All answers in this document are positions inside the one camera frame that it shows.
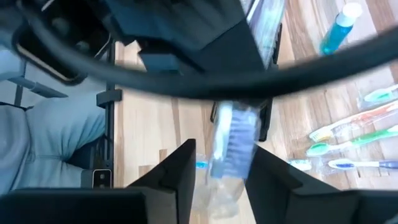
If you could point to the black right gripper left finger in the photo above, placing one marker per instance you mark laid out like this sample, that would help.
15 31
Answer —
183 174

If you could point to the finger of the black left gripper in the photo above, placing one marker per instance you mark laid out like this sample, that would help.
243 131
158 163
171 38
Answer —
230 56

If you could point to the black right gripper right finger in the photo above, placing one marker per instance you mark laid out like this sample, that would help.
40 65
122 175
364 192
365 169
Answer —
270 186

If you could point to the purple bristle toothbrush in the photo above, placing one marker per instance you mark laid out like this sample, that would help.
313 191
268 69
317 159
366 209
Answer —
236 140

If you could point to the blue mouthwash bottle white cap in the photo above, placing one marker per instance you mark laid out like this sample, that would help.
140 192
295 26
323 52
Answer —
335 34

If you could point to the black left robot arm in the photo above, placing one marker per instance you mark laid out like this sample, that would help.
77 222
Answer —
62 28

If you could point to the small grey device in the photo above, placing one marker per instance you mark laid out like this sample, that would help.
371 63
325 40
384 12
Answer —
96 179

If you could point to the person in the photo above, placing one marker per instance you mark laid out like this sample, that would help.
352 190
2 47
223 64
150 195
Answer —
62 130

